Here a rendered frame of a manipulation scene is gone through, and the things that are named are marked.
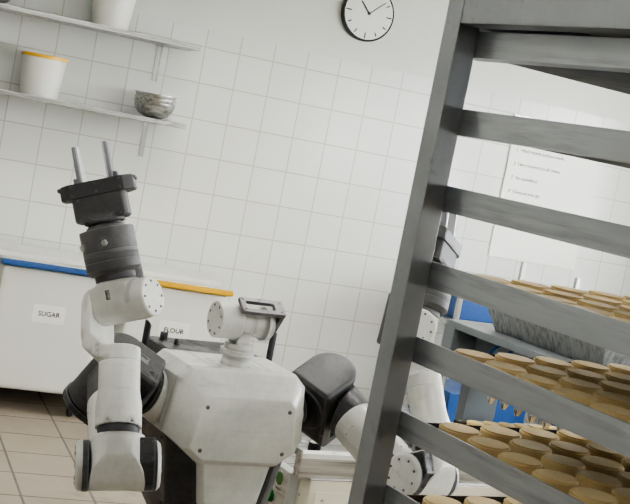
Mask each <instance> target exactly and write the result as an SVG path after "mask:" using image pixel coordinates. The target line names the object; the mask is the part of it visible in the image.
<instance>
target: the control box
mask: <svg viewBox="0 0 630 504"><path fill-rule="evenodd" d="M293 469H294V468H293V467H291V466H290V465H288V464H287V463H286V462H284V461H282V463H281V466H280V469H279V471H278V472H281V473H282V475H283V480H282V483H281V485H278V484H277V482H276V479H275V482H274V485H273V487H272V492H273V497H272V500H271V501H267V503H266V504H295V501H296V496H297V491H298V486H299V484H300V479H301V478H298V477H296V476H295V475H293Z"/></svg>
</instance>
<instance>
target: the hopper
mask: <svg viewBox="0 0 630 504"><path fill-rule="evenodd" d="M488 311H489V314H490V317H491V320H492V323H493V326H494V328H495V331H498V332H501V333H503V334H506V335H509V336H511V337H514V338H517V339H519V340H522V341H525V342H527V343H530V344H533V345H535V346H538V347H541V348H543V349H546V350H549V351H551V352H554V353H557V354H559V355H562V356H565V357H567V358H570V359H573V360H582V361H588V362H593V363H597V364H600V365H609V363H615V364H621V365H626V366H630V357H628V356H625V355H622V354H619V353H616V352H613V351H610V350H608V349H605V348H602V347H599V346H596V345H593V344H590V343H587V342H585V341H582V340H579V339H576V338H573V337H570V336H567V335H564V334H561V333H559V332H556V331H553V330H550V329H547V328H544V327H541V326H538V325H536V324H533V323H530V322H527V321H524V320H521V319H518V318H515V317H513V316H510V315H507V314H504V313H501V312H498V311H495V310H492V309H489V308H488Z"/></svg>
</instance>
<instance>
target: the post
mask: <svg viewBox="0 0 630 504"><path fill-rule="evenodd" d="M464 4H465V0H449V5H448V10H447V15H446V20H445V25H444V30H443V35H442V40H441V45H440V50H439V55H438V60H437V64H436V69H435V74H434V79H433V84H432V89H431V94H430V99H429V104H428V109H427V114H426V119H425V124H424V129H423V134H422V139H421V144H420V149H419V154H418V159H417V163H416V168H415V173H414V178H413V183H412V188H411V193H410V198H409V203H408V208H407V213H406V218H405V223H404V228H403V233H402V238H401V243H400V248H399V253H398V258H397V262H396V267H395V272H394V277H393V282H392V287H391V292H390V297H389V302H388V307H387V312H386V317H385V322H384V327H383V332H382V337H381V342H380V347H379V352H378V356H377V361H376V366H375V371H374V376H373V381H372V386H371V391H370V396H369V401H368V406H367V411H366V416H365V421H364V426H363V431H362V436H361V441H360V446H359V451H358V455H357V460H356V465H355V470H354V475H353V480H352V485H351V490H350V495H349V500H348V504H382V503H383V498H384V493H385V489H386V484H387V479H388V474H389V469H390V464H391V459H392V454H393V449H394V445H395V440H396V435H397V430H398V425H399V420H400V415H401V410H402V405H403V401H404V396H405V391H406V386H407V381H408V376H409V371H410V366H411V362H412V357H413V352H414V347H415V342H416V337H417V332H418V327H419V322H420V318H421V313H422V308H423V303H424V298H425V293H426V288H427V283H428V278H429V274H430V269H431V264H432V259H433V254H434V249H435V244H436V239H437V234H438V230H439V225H440V220H441V215H442V210H443V205H444V200H445V195H446V190H447V186H448V181H449V176H450V171H451V166H452V161H453V156H454V151H455V146H456V142H457V137H458V132H459V127H460V122H461V117H462V112H463V107H464V103H465V98H466V93H467V88H468V83H469V78H470V73H471V68H472V63H473V59H474V54H475V49H476V44H477V39H478V34H479V28H476V27H472V26H468V25H464V24H462V23H461V18H462V13H463V8H464Z"/></svg>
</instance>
